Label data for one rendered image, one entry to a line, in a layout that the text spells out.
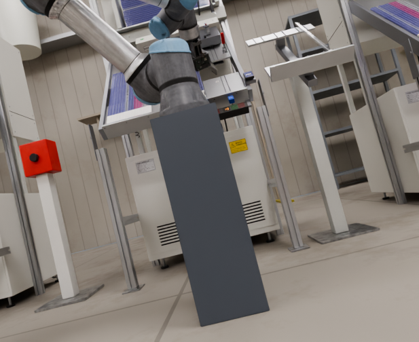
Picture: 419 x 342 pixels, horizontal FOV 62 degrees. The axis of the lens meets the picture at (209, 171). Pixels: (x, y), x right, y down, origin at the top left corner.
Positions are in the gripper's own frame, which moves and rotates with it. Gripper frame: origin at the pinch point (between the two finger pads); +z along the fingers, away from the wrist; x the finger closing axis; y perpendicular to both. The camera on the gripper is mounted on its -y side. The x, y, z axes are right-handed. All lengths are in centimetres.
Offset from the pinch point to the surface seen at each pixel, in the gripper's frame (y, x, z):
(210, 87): -9.5, 7.4, 10.8
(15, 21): -417, -83, 49
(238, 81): -4.9, 19.5, 10.9
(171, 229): 6, -38, 68
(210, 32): -50, 30, 5
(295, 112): -212, 199, 235
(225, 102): 3.4, 7.6, 12.5
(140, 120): -9.0, -28.7, 10.1
